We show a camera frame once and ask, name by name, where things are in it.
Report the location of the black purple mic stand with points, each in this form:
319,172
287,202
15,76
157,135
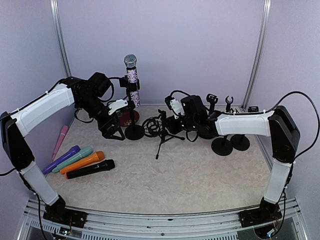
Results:
240,142

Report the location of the black pink mic stand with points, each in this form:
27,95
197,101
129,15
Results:
228,103

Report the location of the mint green microphone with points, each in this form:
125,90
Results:
84,152

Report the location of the black mint mic stand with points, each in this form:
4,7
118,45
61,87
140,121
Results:
222,146

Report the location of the orange microphone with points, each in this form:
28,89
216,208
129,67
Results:
95,157

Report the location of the black microphone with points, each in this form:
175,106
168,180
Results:
105,165

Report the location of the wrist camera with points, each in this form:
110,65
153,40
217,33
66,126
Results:
120,105
175,106

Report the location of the purple microphone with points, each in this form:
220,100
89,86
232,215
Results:
73,150

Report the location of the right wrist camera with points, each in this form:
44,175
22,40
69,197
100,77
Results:
175,106

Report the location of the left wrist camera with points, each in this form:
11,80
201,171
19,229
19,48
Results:
120,105

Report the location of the pink microphone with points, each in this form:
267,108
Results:
62,134

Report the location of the aluminium front rail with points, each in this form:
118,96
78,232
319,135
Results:
107,225

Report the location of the black tripod mic stand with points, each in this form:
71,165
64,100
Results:
155,126

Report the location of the black orange mic stand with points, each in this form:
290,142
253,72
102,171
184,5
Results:
212,100

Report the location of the black glitter mic stand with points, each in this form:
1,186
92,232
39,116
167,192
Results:
134,131

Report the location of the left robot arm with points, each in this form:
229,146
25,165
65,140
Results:
84,95

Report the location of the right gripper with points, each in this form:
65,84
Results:
172,128

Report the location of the glitter rhinestone microphone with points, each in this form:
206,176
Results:
130,62

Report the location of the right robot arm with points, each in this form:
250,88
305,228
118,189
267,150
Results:
247,159

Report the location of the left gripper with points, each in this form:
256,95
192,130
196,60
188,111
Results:
107,132

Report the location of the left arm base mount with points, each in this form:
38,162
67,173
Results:
73,218

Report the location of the red floral plate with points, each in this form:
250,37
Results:
125,118

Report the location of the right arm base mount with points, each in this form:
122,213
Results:
257,216

